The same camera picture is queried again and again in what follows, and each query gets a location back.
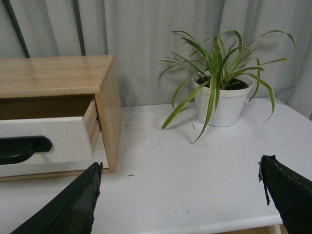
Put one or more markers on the grey curtain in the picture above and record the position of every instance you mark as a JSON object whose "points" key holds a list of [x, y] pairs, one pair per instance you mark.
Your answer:
{"points": [[141, 32]]}

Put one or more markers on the green spider plant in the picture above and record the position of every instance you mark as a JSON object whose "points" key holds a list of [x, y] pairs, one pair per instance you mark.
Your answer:
{"points": [[213, 65]]}

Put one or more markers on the wooden drawer cabinet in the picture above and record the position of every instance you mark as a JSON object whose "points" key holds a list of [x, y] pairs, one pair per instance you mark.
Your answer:
{"points": [[68, 76]]}

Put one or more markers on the white plant pot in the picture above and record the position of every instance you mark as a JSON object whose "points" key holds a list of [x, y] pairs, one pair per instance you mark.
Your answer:
{"points": [[229, 107]]}

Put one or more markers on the white drawer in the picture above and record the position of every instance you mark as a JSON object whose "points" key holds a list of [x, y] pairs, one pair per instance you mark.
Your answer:
{"points": [[69, 122], [32, 169]]}

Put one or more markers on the black drawer handle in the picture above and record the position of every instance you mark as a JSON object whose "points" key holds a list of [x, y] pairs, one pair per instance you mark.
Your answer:
{"points": [[15, 150]]}

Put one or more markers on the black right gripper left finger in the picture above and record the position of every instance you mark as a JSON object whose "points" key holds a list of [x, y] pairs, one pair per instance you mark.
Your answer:
{"points": [[71, 211]]}

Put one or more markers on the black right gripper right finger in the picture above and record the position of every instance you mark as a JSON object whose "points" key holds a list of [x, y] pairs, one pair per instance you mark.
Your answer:
{"points": [[290, 192]]}

